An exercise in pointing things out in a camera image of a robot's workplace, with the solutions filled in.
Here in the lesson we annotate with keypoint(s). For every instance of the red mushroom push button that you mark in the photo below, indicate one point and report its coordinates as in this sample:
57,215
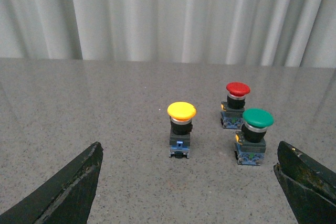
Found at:
232,109

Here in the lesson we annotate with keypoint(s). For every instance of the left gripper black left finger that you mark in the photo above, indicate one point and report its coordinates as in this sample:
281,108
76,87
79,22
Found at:
66,197

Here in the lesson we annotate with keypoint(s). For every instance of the yellow mushroom push button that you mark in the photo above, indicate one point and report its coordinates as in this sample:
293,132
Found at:
181,114

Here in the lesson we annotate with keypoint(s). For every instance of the white pleated curtain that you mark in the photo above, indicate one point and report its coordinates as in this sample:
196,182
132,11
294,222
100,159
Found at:
292,33

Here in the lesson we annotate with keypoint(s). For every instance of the green mushroom push button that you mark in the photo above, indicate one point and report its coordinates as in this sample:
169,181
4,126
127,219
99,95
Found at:
250,146

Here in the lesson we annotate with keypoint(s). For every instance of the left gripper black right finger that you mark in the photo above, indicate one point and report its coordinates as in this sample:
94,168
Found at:
309,186

